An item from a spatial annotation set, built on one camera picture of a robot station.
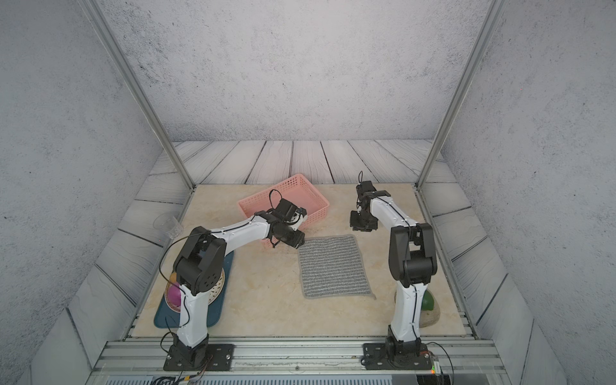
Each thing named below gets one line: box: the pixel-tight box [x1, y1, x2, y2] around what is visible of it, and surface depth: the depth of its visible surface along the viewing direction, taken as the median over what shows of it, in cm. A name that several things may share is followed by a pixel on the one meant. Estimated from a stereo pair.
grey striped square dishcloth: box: [297, 235, 377, 300], surface depth 93 cm
